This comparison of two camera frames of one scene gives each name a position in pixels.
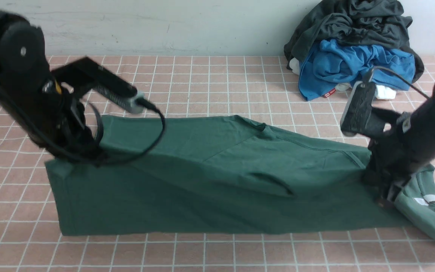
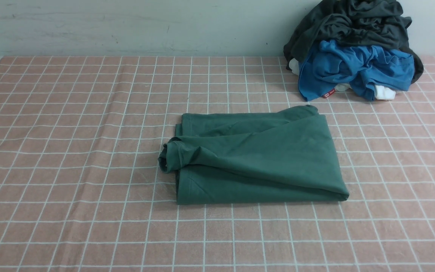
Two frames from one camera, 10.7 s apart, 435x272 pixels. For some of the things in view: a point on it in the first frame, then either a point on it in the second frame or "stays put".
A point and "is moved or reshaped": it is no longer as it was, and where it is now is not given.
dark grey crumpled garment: x=382 y=23 stays put
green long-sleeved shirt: x=221 y=174 is moved or reshaped
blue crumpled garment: x=323 y=67 stays put
